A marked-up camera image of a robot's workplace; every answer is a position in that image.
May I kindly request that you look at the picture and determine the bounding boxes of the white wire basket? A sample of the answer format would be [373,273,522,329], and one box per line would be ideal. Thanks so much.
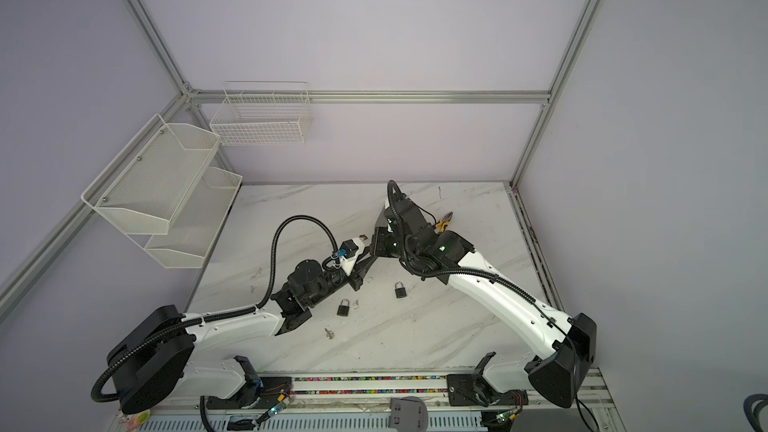
[210,81,313,146]

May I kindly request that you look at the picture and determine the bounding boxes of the black corrugated cable left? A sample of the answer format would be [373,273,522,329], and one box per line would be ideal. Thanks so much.
[90,214,340,404]

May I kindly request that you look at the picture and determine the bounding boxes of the yellow black pliers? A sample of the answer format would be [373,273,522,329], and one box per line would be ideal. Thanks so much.
[434,212,453,234]

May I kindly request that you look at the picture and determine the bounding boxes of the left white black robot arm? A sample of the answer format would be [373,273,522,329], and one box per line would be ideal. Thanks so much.
[91,242,376,415]

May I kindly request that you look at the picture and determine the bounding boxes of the pink small object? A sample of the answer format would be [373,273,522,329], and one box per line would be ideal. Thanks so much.
[120,410,151,432]

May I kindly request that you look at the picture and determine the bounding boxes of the black padlock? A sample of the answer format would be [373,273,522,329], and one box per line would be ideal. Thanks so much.
[337,299,351,317]
[394,282,407,299]

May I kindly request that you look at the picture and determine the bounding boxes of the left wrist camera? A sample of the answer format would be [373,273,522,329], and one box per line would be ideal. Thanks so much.
[336,236,367,268]

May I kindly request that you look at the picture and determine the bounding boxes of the aluminium frame rail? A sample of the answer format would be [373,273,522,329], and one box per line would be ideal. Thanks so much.
[188,90,551,105]

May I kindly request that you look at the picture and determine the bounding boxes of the lower white mesh shelf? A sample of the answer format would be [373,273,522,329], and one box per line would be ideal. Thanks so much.
[144,167,242,269]

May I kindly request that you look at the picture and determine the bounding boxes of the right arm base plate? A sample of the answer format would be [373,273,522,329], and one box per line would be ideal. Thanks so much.
[446,352,529,408]

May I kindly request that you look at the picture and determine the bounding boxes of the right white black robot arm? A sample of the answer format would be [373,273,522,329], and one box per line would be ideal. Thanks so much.
[371,180,597,408]

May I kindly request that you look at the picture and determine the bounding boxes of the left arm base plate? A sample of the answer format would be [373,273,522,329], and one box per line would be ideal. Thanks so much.
[205,356,293,410]

